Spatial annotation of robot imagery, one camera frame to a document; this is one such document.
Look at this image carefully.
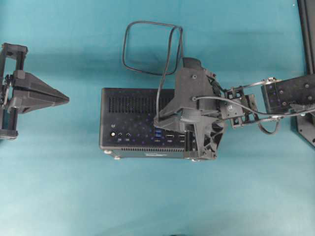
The black mini PC box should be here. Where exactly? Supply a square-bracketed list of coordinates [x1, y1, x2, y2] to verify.
[99, 88, 185, 159]

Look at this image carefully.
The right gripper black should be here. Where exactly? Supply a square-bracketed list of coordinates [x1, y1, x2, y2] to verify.
[183, 68, 226, 162]

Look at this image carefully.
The black aluminium frame post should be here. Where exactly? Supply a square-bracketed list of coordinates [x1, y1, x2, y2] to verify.
[297, 0, 315, 146]

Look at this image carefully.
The black USB cable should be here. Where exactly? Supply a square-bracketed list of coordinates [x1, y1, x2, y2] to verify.
[122, 21, 185, 125]

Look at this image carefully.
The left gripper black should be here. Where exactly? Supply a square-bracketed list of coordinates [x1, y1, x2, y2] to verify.
[0, 43, 69, 140]

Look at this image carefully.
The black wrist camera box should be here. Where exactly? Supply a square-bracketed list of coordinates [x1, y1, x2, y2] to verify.
[154, 57, 221, 131]

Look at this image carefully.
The black camera cable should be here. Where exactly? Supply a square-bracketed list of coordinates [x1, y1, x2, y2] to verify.
[193, 96, 315, 135]

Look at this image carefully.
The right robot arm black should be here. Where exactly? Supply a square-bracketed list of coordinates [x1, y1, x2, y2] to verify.
[191, 74, 315, 145]

